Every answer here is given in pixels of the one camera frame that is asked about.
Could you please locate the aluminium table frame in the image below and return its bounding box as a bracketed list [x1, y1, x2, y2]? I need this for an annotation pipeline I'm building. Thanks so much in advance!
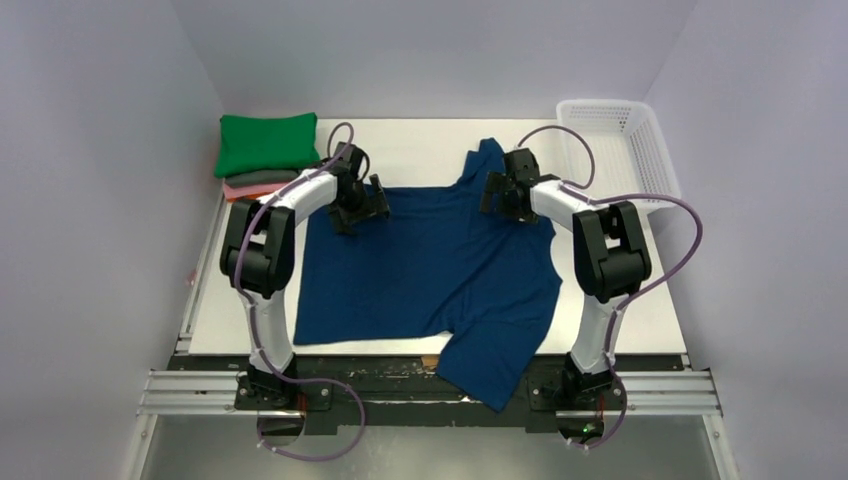
[119, 195, 234, 479]

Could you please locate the grey folded t-shirt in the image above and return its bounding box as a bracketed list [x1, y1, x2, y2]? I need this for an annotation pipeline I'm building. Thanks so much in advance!
[224, 169, 301, 188]

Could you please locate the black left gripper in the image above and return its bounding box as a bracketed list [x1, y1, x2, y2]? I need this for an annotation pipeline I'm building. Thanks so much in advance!
[326, 175, 387, 237]

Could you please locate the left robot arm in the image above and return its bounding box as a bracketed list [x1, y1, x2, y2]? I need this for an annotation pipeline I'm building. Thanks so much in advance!
[219, 142, 390, 412]

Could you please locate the white plastic basket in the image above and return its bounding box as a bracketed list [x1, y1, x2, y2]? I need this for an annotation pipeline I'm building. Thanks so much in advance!
[555, 99, 681, 198]

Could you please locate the blue t-shirt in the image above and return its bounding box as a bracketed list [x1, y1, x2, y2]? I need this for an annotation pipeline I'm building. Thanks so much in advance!
[293, 138, 562, 411]

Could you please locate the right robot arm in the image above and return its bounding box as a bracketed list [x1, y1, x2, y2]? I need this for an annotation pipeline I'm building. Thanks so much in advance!
[480, 148, 652, 407]

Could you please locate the pink folded t-shirt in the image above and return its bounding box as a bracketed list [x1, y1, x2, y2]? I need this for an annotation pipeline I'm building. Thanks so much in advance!
[222, 182, 286, 202]

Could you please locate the green folded t-shirt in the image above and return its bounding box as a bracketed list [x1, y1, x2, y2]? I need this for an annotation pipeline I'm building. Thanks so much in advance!
[214, 112, 320, 179]

